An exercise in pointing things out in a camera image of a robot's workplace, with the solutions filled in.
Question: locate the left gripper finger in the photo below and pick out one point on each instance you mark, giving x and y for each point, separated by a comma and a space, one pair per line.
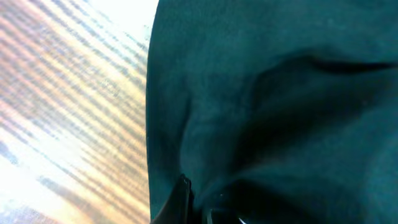
178, 208

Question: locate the black shorts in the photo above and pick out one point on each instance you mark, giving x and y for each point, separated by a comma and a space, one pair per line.
278, 111

